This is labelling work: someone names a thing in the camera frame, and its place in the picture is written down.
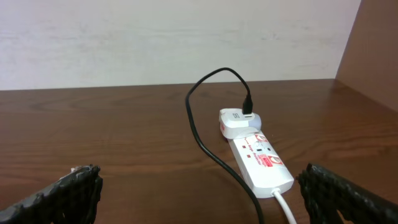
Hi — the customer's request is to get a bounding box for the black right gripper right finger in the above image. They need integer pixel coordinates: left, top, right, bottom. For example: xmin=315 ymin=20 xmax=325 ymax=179
xmin=296 ymin=164 xmax=397 ymax=224

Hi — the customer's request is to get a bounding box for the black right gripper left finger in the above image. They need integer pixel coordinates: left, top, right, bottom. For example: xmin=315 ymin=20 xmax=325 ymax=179
xmin=1 ymin=164 xmax=103 ymax=224

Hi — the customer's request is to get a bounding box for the black usb charging cable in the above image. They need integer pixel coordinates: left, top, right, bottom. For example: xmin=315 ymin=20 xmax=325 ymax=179
xmin=185 ymin=67 xmax=265 ymax=224

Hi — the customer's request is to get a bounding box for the white usb charger plug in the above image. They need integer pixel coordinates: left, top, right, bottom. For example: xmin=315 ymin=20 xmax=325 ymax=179
xmin=219 ymin=108 xmax=262 ymax=139

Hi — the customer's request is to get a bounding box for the white power strip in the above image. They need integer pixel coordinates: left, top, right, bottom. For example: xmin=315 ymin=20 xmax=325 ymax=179
xmin=228 ymin=132 xmax=294 ymax=198

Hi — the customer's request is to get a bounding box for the white power strip cord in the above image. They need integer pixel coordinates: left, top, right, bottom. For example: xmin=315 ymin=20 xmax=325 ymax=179
xmin=272 ymin=189 xmax=298 ymax=224

